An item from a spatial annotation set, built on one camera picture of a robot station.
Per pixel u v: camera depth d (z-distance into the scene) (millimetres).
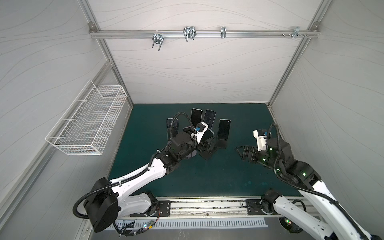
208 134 663
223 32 782
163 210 733
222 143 1013
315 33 784
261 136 597
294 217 554
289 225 717
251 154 583
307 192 420
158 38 793
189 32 765
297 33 763
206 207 752
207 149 662
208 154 906
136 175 465
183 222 703
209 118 975
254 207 732
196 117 973
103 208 390
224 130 904
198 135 606
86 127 686
